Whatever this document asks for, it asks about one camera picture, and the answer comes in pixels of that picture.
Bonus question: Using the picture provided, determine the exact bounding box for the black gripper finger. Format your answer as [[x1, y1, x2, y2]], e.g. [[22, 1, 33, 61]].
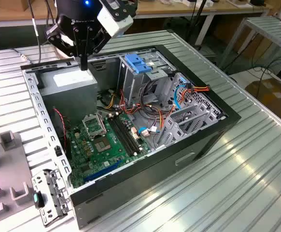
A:
[[84, 26, 112, 71], [45, 24, 85, 71]]

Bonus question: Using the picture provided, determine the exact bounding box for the grey metal disk bay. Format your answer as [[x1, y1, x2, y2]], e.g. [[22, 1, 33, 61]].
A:
[[154, 72, 228, 150]]

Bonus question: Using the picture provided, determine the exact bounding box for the blue plastic drive latch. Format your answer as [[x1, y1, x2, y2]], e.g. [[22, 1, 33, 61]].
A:
[[125, 53, 153, 74]]

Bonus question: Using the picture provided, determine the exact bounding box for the grey metal drive cage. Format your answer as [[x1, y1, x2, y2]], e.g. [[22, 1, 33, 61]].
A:
[[117, 49, 177, 107]]

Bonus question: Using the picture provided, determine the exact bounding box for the grey power supply unit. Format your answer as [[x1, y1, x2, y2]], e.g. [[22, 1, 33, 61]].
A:
[[38, 65, 99, 126]]

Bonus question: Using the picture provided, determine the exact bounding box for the wooden desk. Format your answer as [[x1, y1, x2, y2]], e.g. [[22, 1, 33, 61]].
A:
[[0, 0, 274, 29]]

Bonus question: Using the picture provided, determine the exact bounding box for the metal socket cover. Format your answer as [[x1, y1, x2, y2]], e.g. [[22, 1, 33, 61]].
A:
[[82, 113, 107, 140]]

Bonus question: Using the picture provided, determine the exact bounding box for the black RAM slot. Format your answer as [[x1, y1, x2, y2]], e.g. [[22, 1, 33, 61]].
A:
[[113, 113, 143, 155], [108, 115, 137, 157]]

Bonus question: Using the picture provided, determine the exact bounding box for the CPU socket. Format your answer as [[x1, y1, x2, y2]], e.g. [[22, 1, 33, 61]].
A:
[[93, 136, 112, 153]]

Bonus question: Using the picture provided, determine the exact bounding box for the green motherboard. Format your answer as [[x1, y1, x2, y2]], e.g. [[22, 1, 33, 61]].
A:
[[65, 112, 153, 189]]

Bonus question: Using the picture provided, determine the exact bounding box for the blue expansion slot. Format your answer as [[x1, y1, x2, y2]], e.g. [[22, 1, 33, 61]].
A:
[[84, 159, 123, 183]]

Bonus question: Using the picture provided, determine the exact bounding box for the grey parts rack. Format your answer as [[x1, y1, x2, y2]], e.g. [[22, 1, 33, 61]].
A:
[[0, 130, 39, 230]]

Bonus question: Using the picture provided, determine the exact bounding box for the black PC case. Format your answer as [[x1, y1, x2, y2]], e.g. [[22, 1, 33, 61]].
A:
[[19, 44, 242, 230]]

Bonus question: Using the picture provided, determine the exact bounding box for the black clip with teal tab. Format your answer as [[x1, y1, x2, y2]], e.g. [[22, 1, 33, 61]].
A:
[[33, 191, 46, 209]]

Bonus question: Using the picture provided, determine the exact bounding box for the large cardboard box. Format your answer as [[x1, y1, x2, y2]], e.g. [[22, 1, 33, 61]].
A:
[[244, 77, 281, 126]]

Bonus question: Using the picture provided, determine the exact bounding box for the black cable with metal connector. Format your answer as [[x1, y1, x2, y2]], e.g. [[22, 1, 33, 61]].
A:
[[11, 47, 34, 65]]

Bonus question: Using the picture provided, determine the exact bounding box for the red black twisted wire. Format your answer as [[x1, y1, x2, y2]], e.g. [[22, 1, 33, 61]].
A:
[[52, 107, 68, 155]]

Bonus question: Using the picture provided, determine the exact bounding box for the blue flat data wire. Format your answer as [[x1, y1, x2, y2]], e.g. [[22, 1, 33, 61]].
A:
[[173, 77, 192, 111]]

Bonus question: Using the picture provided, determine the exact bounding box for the multicolour wire bundle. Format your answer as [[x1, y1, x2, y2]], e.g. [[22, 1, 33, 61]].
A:
[[104, 88, 177, 132]]

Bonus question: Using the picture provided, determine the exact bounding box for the short blue data wire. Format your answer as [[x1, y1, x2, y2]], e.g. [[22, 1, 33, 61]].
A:
[[138, 126, 161, 137]]

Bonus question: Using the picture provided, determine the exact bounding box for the orange red power wire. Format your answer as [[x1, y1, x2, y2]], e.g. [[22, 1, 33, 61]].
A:
[[179, 83, 211, 102]]

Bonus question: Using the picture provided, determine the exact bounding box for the metal slot bracket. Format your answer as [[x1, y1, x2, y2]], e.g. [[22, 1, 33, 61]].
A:
[[31, 169, 71, 228]]

